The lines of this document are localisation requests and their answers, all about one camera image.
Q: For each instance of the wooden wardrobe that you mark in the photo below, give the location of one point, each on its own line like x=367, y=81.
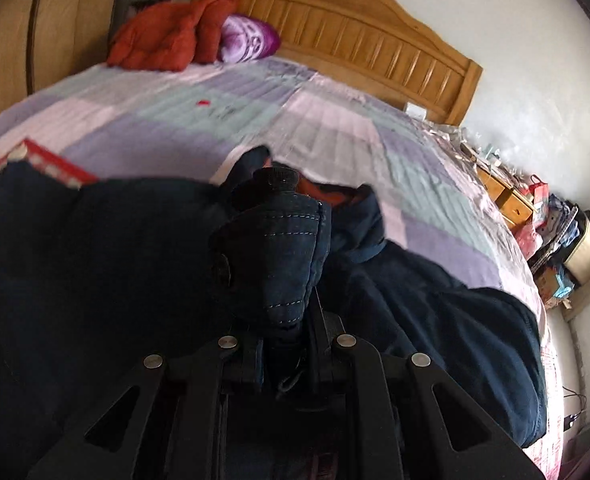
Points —
x=44, y=41

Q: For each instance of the wooden headboard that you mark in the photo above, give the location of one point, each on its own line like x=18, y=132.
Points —
x=374, y=46

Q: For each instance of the orange red puffy jacket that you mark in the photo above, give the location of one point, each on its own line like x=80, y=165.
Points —
x=169, y=36

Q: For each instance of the red white checkered mat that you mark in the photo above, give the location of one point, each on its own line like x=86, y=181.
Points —
x=48, y=163

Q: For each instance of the navy blue padded jacket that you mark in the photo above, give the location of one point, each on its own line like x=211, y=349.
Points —
x=94, y=279

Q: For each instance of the cluttered bags pile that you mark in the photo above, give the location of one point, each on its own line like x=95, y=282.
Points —
x=556, y=244

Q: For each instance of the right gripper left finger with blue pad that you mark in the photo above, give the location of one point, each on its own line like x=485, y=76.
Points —
x=169, y=422

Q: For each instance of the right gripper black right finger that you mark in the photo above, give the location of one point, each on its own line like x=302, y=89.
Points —
x=408, y=419

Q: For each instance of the pastel plaid bed sheet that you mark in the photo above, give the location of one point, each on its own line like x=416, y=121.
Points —
x=197, y=123

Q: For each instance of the purple floral pillow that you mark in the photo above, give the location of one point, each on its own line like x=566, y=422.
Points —
x=245, y=39

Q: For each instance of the wooden nightstand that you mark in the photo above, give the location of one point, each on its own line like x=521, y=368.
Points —
x=512, y=204

